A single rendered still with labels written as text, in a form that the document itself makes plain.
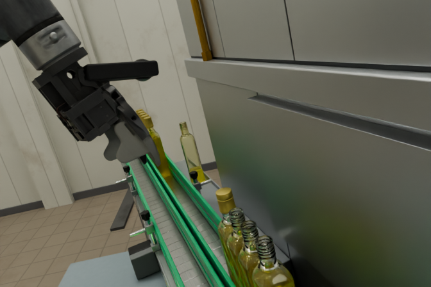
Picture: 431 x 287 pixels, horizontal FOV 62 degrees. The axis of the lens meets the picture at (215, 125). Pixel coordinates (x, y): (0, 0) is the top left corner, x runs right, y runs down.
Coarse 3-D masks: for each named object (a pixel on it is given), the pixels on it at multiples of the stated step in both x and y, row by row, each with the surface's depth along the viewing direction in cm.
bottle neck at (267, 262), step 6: (258, 240) 60; (264, 240) 60; (270, 240) 59; (258, 246) 58; (264, 246) 58; (270, 246) 58; (258, 252) 59; (264, 252) 58; (270, 252) 58; (264, 258) 59; (270, 258) 58; (264, 264) 59; (270, 264) 59; (276, 264) 60
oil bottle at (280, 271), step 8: (280, 264) 60; (256, 272) 61; (264, 272) 59; (272, 272) 59; (280, 272) 59; (288, 272) 60; (256, 280) 61; (264, 280) 58; (272, 280) 58; (280, 280) 59; (288, 280) 59
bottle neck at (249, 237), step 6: (246, 222) 65; (252, 222) 65; (246, 228) 63; (252, 228) 63; (246, 234) 64; (252, 234) 64; (258, 234) 65; (246, 240) 64; (252, 240) 64; (246, 246) 65; (252, 246) 64
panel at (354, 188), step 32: (256, 96) 79; (256, 128) 79; (288, 128) 65; (320, 128) 56; (352, 128) 49; (384, 128) 46; (288, 160) 69; (320, 160) 59; (352, 160) 51; (384, 160) 45; (416, 160) 40; (288, 192) 74; (320, 192) 62; (352, 192) 53; (384, 192) 46; (416, 192) 41; (288, 224) 79; (320, 224) 65; (352, 224) 56; (384, 224) 48; (416, 224) 43; (320, 256) 69; (352, 256) 58; (384, 256) 51; (416, 256) 45
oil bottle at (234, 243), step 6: (228, 240) 72; (234, 240) 70; (240, 240) 69; (228, 246) 72; (234, 246) 69; (240, 246) 69; (234, 252) 69; (234, 258) 71; (234, 264) 72; (234, 270) 74; (240, 270) 70; (240, 276) 71; (240, 282) 72
